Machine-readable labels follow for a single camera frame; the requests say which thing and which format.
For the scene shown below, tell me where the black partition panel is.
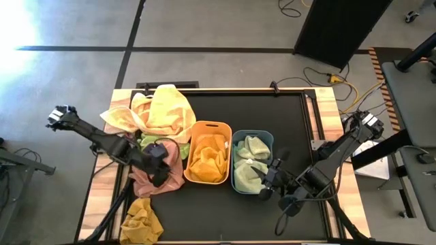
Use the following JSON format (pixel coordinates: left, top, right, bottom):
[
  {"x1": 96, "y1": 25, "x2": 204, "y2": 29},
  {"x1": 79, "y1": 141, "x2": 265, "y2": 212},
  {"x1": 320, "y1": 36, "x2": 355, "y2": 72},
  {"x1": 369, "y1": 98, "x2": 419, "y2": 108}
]
[{"x1": 294, "y1": 0, "x2": 394, "y2": 71}]

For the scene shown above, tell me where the white paper sheet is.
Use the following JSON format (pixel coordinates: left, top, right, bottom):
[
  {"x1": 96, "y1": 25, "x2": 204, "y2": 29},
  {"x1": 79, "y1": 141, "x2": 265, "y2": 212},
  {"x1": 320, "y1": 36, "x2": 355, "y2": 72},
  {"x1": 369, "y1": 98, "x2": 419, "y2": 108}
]
[{"x1": 352, "y1": 138, "x2": 391, "y2": 181}]

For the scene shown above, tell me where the orange black striped strip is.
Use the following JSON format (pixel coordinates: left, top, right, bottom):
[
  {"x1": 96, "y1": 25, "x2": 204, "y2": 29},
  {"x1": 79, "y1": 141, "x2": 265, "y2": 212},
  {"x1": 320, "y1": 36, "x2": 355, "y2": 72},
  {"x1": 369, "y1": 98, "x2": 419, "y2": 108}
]
[{"x1": 369, "y1": 46, "x2": 402, "y2": 133}]

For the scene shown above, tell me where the grey stand base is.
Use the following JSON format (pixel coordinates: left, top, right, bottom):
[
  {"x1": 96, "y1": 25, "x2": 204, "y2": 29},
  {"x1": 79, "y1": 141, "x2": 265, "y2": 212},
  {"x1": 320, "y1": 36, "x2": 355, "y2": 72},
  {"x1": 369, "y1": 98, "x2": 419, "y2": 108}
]
[{"x1": 0, "y1": 148, "x2": 57, "y2": 176}]

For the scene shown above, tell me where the orange plastic basket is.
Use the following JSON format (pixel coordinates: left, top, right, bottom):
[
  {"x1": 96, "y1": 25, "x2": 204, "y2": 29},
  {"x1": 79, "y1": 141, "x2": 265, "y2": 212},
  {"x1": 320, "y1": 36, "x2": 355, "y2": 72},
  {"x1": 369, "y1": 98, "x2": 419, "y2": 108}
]
[{"x1": 183, "y1": 120, "x2": 233, "y2": 186}]

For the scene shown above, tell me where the chair caster wheel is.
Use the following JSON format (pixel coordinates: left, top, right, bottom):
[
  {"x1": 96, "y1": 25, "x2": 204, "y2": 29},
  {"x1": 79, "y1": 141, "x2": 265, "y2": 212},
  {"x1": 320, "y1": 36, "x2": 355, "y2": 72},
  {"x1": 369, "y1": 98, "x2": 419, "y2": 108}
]
[{"x1": 404, "y1": 10, "x2": 422, "y2": 25}]

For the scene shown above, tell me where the black bar bracket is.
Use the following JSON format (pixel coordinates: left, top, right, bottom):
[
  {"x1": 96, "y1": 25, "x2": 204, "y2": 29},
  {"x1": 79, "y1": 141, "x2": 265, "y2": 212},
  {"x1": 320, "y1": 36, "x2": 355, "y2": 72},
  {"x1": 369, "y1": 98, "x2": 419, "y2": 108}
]
[{"x1": 136, "y1": 80, "x2": 200, "y2": 90}]

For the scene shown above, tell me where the mustard yellow towel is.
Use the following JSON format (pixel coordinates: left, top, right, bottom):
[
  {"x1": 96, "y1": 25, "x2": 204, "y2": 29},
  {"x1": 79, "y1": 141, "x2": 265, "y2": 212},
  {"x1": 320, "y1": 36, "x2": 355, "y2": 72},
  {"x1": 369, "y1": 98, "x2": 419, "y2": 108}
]
[
  {"x1": 188, "y1": 133, "x2": 228, "y2": 184},
  {"x1": 119, "y1": 197, "x2": 165, "y2": 245}
]

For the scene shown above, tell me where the black computer mouse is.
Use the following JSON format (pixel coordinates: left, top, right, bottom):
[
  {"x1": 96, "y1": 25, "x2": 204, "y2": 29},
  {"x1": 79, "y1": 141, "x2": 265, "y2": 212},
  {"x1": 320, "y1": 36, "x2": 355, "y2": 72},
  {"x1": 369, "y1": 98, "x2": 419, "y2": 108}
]
[{"x1": 416, "y1": 152, "x2": 436, "y2": 165}]

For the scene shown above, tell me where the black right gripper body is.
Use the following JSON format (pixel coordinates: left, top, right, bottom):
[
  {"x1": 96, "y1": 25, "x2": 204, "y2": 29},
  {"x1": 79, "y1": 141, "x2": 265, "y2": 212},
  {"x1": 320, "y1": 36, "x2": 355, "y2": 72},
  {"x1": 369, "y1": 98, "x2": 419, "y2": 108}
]
[{"x1": 264, "y1": 158, "x2": 302, "y2": 199}]

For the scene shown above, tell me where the black table mat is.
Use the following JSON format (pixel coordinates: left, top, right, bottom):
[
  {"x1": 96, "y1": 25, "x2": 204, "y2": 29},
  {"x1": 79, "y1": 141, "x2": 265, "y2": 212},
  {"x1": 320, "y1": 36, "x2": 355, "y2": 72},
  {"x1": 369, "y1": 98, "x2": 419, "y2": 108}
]
[{"x1": 131, "y1": 90, "x2": 328, "y2": 242}]

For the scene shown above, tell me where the black floor cable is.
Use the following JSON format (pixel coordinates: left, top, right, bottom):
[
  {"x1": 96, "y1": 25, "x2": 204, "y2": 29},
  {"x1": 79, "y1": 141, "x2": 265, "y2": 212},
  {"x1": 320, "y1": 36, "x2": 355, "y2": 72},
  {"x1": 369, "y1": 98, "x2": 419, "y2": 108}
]
[{"x1": 277, "y1": 0, "x2": 304, "y2": 18}]

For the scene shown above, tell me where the black pole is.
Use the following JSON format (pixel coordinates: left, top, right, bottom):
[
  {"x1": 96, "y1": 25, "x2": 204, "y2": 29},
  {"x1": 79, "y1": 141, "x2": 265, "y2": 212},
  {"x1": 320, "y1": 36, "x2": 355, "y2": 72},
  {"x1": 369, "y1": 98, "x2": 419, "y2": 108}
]
[{"x1": 396, "y1": 32, "x2": 436, "y2": 73}]

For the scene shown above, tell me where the large yellow orange towel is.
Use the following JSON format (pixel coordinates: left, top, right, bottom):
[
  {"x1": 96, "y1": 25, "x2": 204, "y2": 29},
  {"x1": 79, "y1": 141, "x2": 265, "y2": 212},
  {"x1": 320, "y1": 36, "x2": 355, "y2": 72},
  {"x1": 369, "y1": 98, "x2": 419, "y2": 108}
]
[{"x1": 99, "y1": 84, "x2": 198, "y2": 144}]

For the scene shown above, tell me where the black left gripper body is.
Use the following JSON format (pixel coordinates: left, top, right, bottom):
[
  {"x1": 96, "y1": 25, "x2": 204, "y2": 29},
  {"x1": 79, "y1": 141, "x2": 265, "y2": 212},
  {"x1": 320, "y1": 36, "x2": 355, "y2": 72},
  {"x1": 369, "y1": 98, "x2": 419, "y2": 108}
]
[{"x1": 141, "y1": 149, "x2": 172, "y2": 178}]

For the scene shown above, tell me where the grey desk top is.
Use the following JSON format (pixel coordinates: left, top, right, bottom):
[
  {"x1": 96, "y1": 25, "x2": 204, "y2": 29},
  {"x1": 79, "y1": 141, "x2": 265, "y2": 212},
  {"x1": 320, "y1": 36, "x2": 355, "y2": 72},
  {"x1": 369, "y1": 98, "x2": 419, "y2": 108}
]
[
  {"x1": 398, "y1": 145, "x2": 436, "y2": 233},
  {"x1": 381, "y1": 59, "x2": 436, "y2": 148}
]

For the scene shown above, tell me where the yellow power cable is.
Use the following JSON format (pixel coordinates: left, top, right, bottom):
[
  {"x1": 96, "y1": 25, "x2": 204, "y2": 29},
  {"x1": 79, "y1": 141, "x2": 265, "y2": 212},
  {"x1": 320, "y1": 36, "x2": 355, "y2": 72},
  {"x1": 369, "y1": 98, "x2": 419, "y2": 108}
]
[{"x1": 327, "y1": 73, "x2": 386, "y2": 115}]

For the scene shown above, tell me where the blue-grey plastic basket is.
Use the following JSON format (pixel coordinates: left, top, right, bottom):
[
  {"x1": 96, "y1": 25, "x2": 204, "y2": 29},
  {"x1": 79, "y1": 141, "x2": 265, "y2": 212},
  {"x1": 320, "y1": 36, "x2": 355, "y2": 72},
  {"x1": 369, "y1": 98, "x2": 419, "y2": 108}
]
[{"x1": 230, "y1": 129, "x2": 277, "y2": 196}]

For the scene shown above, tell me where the black frame strut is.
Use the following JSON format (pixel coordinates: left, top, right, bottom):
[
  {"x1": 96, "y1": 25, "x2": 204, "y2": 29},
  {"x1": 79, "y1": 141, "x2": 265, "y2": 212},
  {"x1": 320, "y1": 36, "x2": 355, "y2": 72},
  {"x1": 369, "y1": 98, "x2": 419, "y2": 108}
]
[
  {"x1": 313, "y1": 90, "x2": 371, "y2": 242},
  {"x1": 83, "y1": 163, "x2": 136, "y2": 243}
]

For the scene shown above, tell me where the pink striped towel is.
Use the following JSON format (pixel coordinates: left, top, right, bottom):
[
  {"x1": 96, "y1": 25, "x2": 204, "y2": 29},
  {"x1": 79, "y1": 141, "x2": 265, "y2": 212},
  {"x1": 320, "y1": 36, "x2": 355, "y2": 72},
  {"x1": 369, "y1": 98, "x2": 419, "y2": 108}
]
[{"x1": 128, "y1": 141, "x2": 187, "y2": 199}]

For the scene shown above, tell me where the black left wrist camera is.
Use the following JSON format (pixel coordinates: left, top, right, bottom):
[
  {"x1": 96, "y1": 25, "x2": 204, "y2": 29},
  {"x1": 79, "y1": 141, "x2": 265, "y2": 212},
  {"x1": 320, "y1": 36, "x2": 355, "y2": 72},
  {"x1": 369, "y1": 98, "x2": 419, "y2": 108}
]
[{"x1": 147, "y1": 142, "x2": 168, "y2": 159}]

